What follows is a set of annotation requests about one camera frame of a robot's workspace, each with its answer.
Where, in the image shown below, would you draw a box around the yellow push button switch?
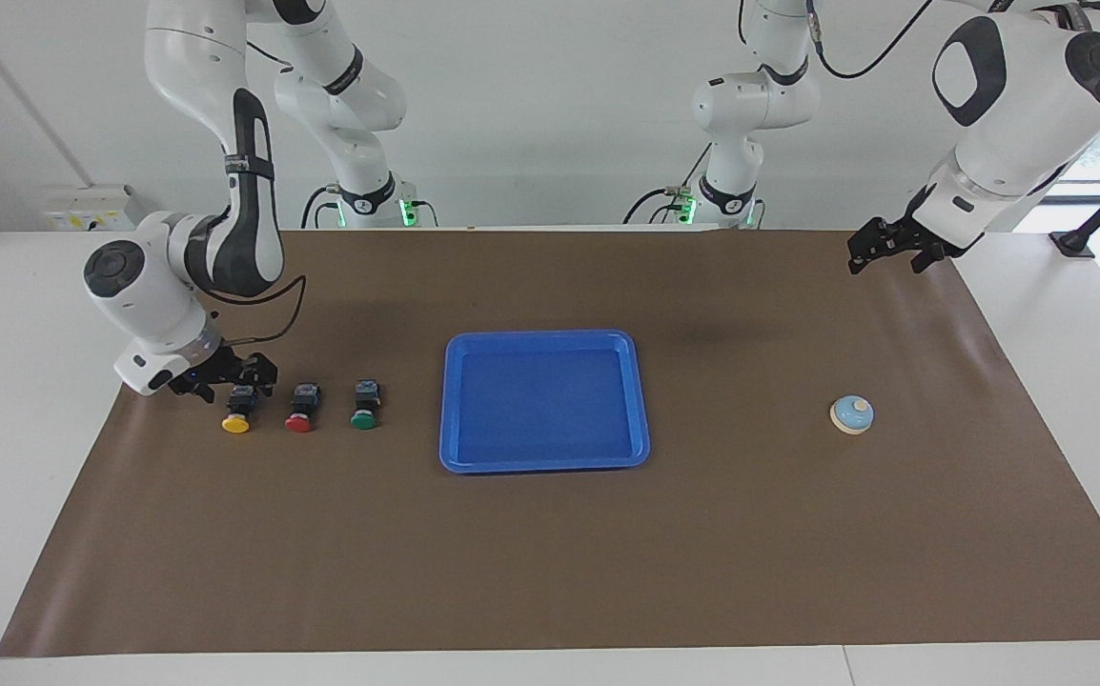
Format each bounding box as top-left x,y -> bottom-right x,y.
221,385 -> 260,435

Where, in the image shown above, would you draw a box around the red push button switch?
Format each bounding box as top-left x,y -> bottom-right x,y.
284,383 -> 322,434

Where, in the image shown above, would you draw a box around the green push button switch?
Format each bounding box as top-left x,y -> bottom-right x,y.
350,380 -> 383,431

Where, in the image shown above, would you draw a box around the light blue service bell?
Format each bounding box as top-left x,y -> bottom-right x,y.
829,394 -> 876,436

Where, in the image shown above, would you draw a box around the blue plastic tray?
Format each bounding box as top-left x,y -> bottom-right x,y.
438,330 -> 652,474

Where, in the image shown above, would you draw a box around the brown table mat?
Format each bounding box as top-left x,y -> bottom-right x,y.
0,227 -> 1100,658

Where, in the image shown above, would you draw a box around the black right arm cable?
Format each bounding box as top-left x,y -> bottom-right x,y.
197,274 -> 309,346

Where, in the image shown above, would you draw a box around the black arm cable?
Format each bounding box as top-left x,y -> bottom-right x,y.
803,0 -> 937,80
197,274 -> 309,346

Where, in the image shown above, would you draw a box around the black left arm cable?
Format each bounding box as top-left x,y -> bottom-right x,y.
803,0 -> 937,80

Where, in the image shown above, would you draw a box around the black right base cables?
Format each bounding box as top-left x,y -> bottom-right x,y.
299,183 -> 439,231

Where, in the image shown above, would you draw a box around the black base cables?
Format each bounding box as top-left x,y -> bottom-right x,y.
621,143 -> 715,227
299,183 -> 439,231

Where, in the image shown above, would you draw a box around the white wall outlet box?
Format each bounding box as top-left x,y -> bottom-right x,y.
42,185 -> 147,232

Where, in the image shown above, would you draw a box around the black left base cables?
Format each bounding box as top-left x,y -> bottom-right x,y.
621,143 -> 715,227

